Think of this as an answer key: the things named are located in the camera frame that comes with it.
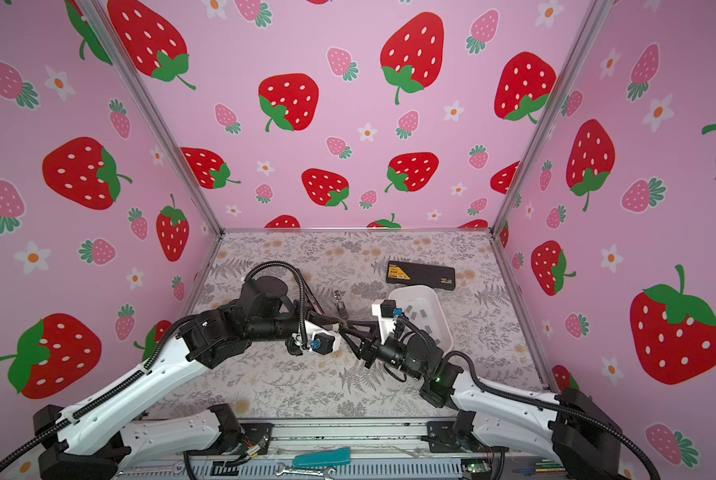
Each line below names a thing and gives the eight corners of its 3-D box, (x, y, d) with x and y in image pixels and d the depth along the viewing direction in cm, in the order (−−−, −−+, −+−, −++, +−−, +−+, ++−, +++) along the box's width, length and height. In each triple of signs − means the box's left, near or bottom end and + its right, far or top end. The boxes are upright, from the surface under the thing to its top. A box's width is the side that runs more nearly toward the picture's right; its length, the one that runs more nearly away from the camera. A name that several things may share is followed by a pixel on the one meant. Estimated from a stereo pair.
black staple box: (385, 282, 108) (385, 277, 105) (387, 264, 113) (387, 259, 111) (454, 290, 105) (456, 285, 103) (453, 271, 111) (454, 266, 109)
